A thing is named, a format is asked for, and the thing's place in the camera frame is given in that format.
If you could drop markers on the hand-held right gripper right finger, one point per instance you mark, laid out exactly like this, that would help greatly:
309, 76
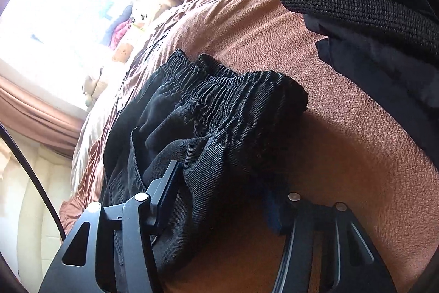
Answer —
276, 210

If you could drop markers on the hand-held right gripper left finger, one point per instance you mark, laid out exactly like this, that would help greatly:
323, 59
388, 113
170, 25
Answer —
164, 200

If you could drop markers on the black pants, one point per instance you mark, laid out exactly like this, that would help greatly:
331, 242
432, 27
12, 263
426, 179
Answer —
205, 107

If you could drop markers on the cream bed sheet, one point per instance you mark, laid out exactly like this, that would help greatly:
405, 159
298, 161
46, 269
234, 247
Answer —
89, 148

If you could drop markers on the cream padded headboard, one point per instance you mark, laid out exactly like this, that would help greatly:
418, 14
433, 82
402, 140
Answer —
27, 227

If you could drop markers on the brown teddy bear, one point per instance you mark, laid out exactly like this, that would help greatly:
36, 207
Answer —
121, 52

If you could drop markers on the brown curtain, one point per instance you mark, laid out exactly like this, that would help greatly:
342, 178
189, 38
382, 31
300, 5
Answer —
34, 107

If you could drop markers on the brown blanket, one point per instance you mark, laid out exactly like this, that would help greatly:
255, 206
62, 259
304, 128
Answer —
257, 39

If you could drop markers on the pink cloth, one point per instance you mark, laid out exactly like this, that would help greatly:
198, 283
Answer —
120, 32

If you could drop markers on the dark smooth folded garment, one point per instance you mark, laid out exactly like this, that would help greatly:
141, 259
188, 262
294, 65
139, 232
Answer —
377, 66

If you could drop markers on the white plush toy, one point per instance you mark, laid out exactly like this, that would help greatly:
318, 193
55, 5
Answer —
140, 16

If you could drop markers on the bright window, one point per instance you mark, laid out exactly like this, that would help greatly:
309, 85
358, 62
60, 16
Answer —
68, 21

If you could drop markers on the black knit folded garment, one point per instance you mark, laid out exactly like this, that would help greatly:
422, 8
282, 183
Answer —
343, 4

